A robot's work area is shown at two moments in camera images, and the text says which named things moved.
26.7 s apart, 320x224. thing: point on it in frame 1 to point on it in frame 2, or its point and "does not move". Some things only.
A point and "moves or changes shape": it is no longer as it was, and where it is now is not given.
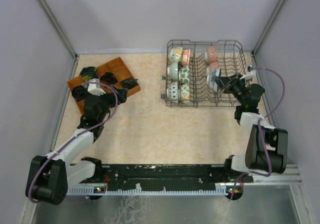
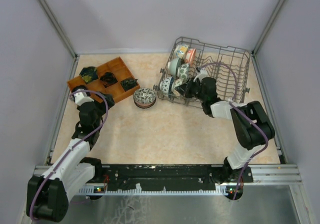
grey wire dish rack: [192, 68] does not move
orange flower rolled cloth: [108, 78] does not move
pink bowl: [210, 56] to [144, 95]
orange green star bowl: [185, 92] moves or changes shape
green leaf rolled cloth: [129, 83] does not move
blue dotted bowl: [172, 91] to [166, 85]
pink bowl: [212, 66] to [145, 105]
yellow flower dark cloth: [88, 72] does not move
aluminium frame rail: [291, 176] does not move
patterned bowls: [212, 74] to [143, 106]
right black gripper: [225, 83] to [184, 89]
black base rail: [161, 179] does not move
